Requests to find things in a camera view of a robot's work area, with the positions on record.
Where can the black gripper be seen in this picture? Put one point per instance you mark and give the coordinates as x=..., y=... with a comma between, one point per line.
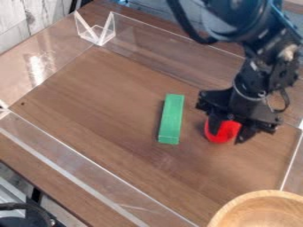
x=226, y=105

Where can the red plush strawberry toy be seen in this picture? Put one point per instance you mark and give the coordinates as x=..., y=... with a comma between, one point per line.
x=226, y=134

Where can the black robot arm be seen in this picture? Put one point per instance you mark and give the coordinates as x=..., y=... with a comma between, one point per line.
x=254, y=23

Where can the green rectangular block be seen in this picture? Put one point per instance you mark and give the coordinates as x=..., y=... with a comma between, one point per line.
x=171, y=122

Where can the wooden bowl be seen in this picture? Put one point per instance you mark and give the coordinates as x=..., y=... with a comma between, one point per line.
x=268, y=208

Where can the clear acrylic enclosure wall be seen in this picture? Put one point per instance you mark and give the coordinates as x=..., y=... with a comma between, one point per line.
x=80, y=114

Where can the clear acrylic corner bracket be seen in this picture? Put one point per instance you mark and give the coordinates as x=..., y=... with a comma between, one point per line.
x=96, y=34

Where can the black clamp with cable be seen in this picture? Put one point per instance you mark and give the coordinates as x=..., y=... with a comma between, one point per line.
x=25, y=215

